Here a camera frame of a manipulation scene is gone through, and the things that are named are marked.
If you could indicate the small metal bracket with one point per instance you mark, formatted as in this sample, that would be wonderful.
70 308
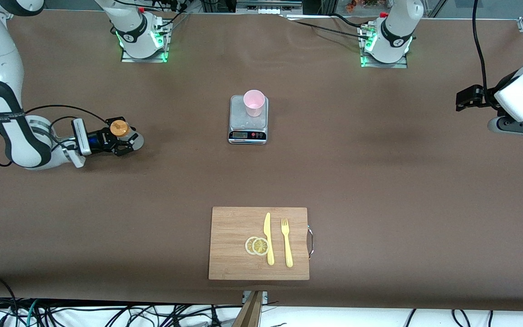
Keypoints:
265 297

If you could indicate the white power strip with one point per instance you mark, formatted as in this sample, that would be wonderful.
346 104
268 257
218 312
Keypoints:
268 10

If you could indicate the lemon slice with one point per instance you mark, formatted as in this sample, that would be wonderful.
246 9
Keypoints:
249 245
260 246

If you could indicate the yellow plastic knife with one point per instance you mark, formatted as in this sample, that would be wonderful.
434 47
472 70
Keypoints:
267 227

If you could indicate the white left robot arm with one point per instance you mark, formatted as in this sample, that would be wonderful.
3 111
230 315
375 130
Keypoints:
395 32

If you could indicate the yellow plastic fork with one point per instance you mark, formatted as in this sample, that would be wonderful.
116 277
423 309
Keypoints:
287 247

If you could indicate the silver digital kitchen scale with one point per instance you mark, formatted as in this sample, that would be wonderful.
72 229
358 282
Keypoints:
239 122

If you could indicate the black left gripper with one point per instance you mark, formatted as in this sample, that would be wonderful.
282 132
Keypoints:
474 96

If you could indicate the wooden cutting board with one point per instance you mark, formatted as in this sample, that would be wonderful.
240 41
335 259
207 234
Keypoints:
234 227

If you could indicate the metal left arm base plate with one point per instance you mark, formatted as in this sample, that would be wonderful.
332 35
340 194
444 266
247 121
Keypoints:
400 65

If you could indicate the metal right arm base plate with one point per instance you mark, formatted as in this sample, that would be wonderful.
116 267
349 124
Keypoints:
145 60

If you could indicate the clear sauce bottle orange cap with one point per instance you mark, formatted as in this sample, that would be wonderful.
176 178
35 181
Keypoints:
120 128

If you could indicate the brown table cover sheet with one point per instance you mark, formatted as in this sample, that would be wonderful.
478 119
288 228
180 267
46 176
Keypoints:
379 204

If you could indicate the pink plastic cup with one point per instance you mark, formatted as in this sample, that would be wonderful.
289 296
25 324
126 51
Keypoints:
254 106

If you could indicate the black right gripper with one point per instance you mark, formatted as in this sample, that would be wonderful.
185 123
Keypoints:
102 138

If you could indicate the wooden beam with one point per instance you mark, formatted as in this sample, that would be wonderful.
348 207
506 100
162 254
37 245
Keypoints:
249 315

